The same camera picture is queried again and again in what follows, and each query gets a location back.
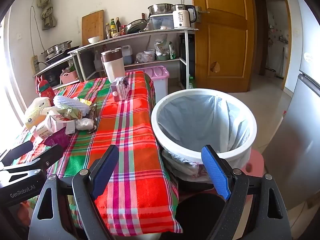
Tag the white ceramic bowl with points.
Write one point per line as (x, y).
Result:
(93, 40)

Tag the white tumbler brown band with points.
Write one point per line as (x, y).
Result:
(113, 67)

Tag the white electric kettle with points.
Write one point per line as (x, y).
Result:
(181, 17)

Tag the steel mixing bowl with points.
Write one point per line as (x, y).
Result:
(160, 8)

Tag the brown coffee sachet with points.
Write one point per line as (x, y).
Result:
(93, 115)

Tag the yellow tissue pack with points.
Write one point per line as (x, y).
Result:
(35, 112)

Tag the crumpled food bag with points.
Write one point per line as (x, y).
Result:
(161, 46)

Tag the yellow sachet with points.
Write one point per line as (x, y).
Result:
(85, 102)

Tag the steel steamer pot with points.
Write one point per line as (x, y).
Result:
(56, 48)

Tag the green plastic bowl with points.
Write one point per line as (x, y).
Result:
(162, 57)

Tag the green snack wrapper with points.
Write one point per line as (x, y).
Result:
(71, 113)

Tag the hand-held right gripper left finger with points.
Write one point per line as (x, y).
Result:
(105, 172)

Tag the white round waste bin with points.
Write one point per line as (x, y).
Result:
(180, 150)

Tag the black induction cooker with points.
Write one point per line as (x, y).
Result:
(65, 53)

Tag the small clear seasoning bottle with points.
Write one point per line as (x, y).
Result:
(108, 31)

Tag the white red carton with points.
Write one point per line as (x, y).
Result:
(61, 123)

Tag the red green plaid tablecloth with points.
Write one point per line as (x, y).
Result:
(130, 130)

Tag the purple drink carton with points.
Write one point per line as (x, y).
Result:
(120, 90)

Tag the silver refrigerator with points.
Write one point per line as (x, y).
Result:
(300, 130)

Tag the clear plastic bag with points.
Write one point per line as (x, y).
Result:
(140, 58)

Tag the wooden cutting board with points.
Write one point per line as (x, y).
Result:
(92, 26)

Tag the pink lidded storage box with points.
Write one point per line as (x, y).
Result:
(160, 80)

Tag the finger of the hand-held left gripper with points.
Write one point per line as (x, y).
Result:
(51, 155)
(21, 150)

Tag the wooden door frame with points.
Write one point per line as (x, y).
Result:
(287, 42)

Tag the purple wrapper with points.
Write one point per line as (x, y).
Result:
(58, 140)

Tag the hanging beige cloth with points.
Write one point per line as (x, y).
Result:
(46, 7)

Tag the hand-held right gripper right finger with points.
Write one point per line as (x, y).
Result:
(216, 172)

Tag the pink plastic stool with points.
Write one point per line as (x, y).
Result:
(257, 162)

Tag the white metal kitchen shelf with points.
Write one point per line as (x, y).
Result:
(140, 35)

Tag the grey plastic bin liner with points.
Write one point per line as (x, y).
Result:
(190, 120)

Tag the steel pan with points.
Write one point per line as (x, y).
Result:
(135, 26)

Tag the white foam fruit net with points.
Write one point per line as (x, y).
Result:
(70, 103)

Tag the clear plastic container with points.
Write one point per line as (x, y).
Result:
(161, 21)

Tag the green bottle yellow label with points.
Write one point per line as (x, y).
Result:
(113, 28)

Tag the wooden door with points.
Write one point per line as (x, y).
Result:
(222, 42)

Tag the dark sauce bottle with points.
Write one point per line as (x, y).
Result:
(118, 26)

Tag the plastic jug dark liquid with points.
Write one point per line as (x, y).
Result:
(127, 55)

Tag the white lidded tub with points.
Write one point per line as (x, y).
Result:
(149, 55)

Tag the red bottle with antlers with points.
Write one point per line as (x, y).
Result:
(45, 90)

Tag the white power strip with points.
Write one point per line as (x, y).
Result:
(36, 65)

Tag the low white side shelf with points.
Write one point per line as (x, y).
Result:
(55, 66)

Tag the green white tube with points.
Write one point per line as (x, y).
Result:
(172, 51)

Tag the green bottles on floor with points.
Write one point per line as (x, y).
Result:
(191, 82)

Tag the black cooker pot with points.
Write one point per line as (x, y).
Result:
(53, 80)

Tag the white plastic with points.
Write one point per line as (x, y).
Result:
(85, 124)

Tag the pink plastic basket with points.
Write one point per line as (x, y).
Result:
(68, 77)

